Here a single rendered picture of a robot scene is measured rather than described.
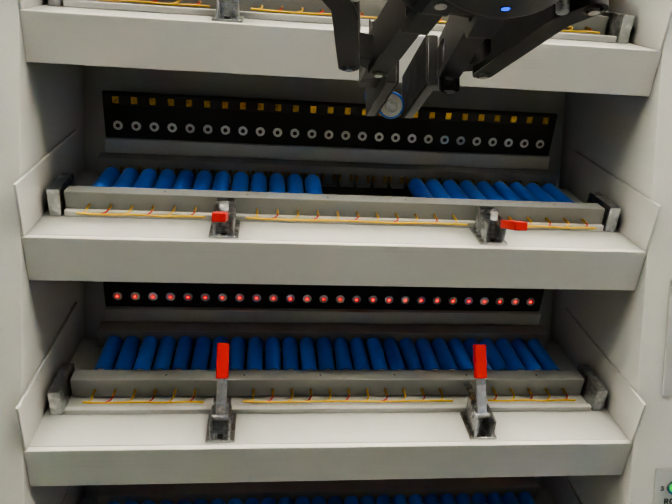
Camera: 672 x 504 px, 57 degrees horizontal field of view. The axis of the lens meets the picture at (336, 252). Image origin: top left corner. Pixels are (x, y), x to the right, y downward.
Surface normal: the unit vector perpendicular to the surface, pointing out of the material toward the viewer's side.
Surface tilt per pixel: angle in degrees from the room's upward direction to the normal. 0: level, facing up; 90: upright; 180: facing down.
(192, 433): 21
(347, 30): 171
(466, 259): 111
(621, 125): 90
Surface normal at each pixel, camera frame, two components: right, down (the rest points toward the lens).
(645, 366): 0.11, 0.08
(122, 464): 0.09, 0.43
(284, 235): 0.07, -0.90
